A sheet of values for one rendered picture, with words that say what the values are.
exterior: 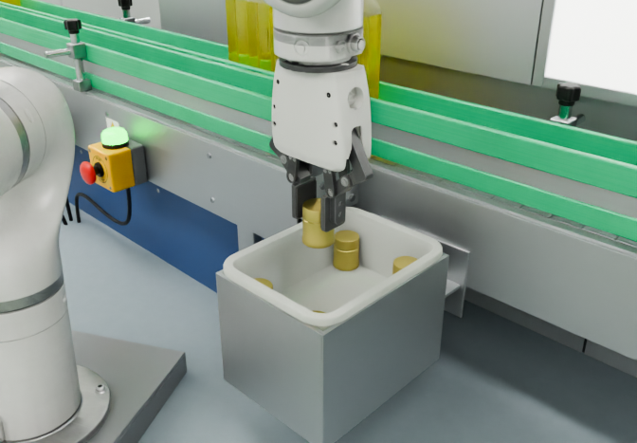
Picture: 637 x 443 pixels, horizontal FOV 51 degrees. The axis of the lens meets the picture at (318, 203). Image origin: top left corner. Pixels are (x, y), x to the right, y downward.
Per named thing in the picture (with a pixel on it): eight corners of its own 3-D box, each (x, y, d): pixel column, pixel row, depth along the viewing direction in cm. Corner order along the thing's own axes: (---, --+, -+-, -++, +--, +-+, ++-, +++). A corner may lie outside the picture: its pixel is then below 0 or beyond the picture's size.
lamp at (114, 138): (134, 144, 114) (132, 128, 113) (110, 151, 111) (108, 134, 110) (119, 138, 117) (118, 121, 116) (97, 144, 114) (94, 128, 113)
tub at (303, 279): (446, 305, 83) (452, 245, 79) (322, 396, 68) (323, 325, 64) (342, 257, 94) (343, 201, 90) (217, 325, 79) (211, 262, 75)
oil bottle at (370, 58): (378, 138, 101) (385, -9, 92) (354, 147, 97) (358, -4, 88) (351, 129, 105) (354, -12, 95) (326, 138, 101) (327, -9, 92)
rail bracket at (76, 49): (95, 92, 125) (84, 19, 119) (58, 101, 120) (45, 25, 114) (84, 88, 127) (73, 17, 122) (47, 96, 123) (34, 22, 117)
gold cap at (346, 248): (363, 268, 88) (364, 239, 86) (337, 272, 87) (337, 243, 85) (354, 256, 91) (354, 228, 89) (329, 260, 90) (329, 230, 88)
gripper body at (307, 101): (385, 49, 62) (380, 161, 67) (306, 34, 68) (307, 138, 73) (331, 64, 57) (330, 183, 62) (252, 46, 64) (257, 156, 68)
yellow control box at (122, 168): (149, 184, 117) (144, 144, 114) (111, 196, 113) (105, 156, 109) (127, 173, 122) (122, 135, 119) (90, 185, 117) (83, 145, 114)
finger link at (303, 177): (317, 154, 70) (317, 211, 73) (296, 146, 72) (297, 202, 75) (295, 162, 68) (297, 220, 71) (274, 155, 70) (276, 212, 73)
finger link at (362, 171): (387, 156, 62) (361, 193, 66) (335, 100, 64) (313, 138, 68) (379, 159, 61) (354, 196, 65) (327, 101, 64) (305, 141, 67)
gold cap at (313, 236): (318, 251, 70) (318, 214, 68) (295, 241, 72) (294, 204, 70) (341, 240, 72) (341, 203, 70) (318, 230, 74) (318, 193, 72)
